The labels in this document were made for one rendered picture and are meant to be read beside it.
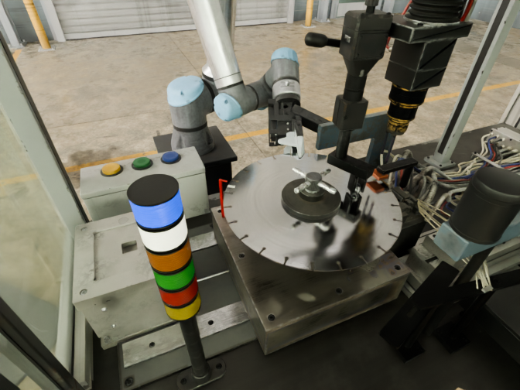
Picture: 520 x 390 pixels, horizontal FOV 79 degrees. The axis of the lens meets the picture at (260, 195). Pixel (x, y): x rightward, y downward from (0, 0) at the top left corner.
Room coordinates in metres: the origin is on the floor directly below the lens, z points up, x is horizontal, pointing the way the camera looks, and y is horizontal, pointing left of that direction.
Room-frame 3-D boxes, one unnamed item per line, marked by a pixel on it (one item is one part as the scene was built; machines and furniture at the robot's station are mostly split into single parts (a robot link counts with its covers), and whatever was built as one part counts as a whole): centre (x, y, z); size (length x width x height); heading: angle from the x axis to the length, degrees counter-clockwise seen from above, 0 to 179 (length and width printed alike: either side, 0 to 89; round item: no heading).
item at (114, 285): (0.38, 0.24, 0.82); 0.18 x 0.18 x 0.15; 24
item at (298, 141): (0.65, -0.07, 0.96); 0.09 x 0.06 x 0.03; 2
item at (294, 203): (0.46, -0.10, 0.96); 0.11 x 0.11 x 0.03
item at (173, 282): (0.22, 0.10, 1.05); 0.05 x 0.04 x 0.03; 24
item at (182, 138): (0.98, 0.24, 0.80); 0.15 x 0.15 x 0.10
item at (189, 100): (0.99, 0.24, 0.91); 0.13 x 0.12 x 0.14; 138
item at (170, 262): (0.22, 0.10, 1.08); 0.05 x 0.04 x 0.03; 24
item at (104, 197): (0.63, 0.28, 0.82); 0.28 x 0.11 x 0.15; 114
